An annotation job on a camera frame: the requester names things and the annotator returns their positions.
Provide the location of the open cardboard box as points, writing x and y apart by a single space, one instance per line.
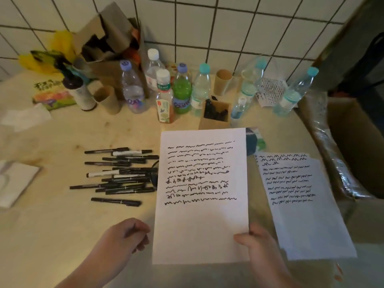
114 26

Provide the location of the pile of black pens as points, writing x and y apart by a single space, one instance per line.
126 172

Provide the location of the small blue-tinted bottle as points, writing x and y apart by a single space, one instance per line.
238 110

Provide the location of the person's left forearm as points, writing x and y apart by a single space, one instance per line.
90 272

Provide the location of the brown spray bottle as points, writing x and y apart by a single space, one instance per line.
82 97

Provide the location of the colourful snack packet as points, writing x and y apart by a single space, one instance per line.
54 97

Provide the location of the clear bottle purple cap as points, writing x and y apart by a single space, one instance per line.
133 92

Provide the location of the water bottle teal cap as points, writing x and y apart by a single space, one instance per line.
291 98
200 92
250 83

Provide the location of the small cardboard box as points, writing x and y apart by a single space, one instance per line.
214 115

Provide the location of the folded white napkin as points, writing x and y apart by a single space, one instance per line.
18 182

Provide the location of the plastic-wrapped cardboard box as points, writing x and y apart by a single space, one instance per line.
345 140

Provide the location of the beige cup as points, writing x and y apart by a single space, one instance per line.
108 101

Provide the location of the white paper sheet fine scribbles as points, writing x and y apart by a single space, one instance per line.
201 230

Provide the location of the person's left hand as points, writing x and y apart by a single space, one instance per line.
126 236

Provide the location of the clear plastic bag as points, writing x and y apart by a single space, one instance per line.
255 140

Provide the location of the flat white tissue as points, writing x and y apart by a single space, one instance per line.
24 118

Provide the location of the zigzag scribbled paper sheet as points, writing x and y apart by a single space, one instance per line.
309 224

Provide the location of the black mesh pen holder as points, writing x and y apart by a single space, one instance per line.
155 179

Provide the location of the green soda bottle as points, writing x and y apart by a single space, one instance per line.
182 92

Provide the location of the yellow plastic bag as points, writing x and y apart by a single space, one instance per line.
57 44

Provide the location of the brown paper cup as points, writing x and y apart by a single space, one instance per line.
223 83

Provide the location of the orange tea bottle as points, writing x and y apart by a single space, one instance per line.
164 107

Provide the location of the clear bottle white cap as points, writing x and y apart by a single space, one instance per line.
151 71

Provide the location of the person's right hand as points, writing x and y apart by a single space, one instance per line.
264 254

